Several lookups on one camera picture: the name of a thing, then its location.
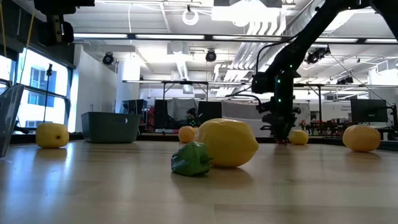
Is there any black metal workstation frame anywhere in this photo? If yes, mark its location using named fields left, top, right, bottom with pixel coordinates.
left=123, top=80, right=324, bottom=136

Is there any orange-yellow toy lemon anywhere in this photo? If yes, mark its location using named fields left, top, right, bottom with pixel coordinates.
left=342, top=124, right=382, bottom=153
left=178, top=125, right=197, bottom=144

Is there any teal plastic basket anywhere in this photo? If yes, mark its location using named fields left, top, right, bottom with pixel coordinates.
left=81, top=111, right=142, bottom=144

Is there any large glass window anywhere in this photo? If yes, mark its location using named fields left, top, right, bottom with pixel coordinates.
left=0, top=46, right=74, bottom=135

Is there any yellow cord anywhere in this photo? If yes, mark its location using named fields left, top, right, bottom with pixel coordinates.
left=18, top=9, right=37, bottom=88
left=0, top=0, right=7, bottom=58

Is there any black fabric panel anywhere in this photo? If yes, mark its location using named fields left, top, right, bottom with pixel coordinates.
left=198, top=101, right=223, bottom=124
left=154, top=99, right=169, bottom=133

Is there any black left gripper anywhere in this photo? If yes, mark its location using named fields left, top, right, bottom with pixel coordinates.
left=34, top=0, right=96, bottom=44

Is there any white ring fixture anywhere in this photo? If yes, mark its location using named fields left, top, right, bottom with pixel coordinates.
left=182, top=8, right=200, bottom=27

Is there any dark grey clear basket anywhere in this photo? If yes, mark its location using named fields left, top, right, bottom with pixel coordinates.
left=0, top=83, right=25, bottom=158

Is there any person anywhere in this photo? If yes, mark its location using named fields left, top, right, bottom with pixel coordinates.
left=178, top=107, right=203, bottom=128

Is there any yellow toy lemon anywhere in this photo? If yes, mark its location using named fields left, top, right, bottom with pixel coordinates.
left=289, top=129, right=310, bottom=146
left=35, top=122, right=70, bottom=149
left=194, top=118, right=259, bottom=168

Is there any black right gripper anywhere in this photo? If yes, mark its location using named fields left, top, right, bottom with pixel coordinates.
left=257, top=104, right=302, bottom=143

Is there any white fabric curtain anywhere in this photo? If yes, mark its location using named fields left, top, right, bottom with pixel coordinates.
left=221, top=100, right=287, bottom=138

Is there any black storage cabinet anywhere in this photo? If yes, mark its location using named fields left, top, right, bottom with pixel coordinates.
left=121, top=98, right=149, bottom=125

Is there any black tripod stand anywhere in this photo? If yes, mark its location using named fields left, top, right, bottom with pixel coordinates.
left=42, top=63, right=54, bottom=124

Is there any black computer monitor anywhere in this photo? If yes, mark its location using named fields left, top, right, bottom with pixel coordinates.
left=350, top=98, right=389, bottom=123

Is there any green toy bell pepper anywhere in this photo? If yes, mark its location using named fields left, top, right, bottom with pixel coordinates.
left=170, top=141, right=215, bottom=177

